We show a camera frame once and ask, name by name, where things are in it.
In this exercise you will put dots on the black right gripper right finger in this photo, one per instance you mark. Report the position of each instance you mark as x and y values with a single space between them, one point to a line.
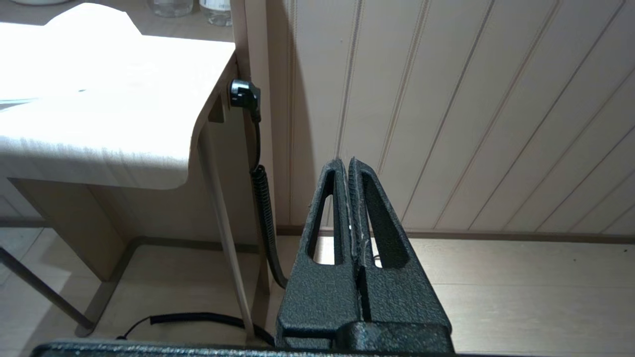
402 297

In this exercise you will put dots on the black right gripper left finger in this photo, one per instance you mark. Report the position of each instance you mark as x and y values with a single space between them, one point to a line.
320 302

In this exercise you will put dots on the beige wooden shelf table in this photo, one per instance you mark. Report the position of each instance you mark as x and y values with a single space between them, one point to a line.
99 139

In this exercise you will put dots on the water bottle patterned label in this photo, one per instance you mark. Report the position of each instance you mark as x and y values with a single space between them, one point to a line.
217 12

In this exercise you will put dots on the water bottle plain white label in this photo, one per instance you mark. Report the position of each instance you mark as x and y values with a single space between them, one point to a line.
171 7

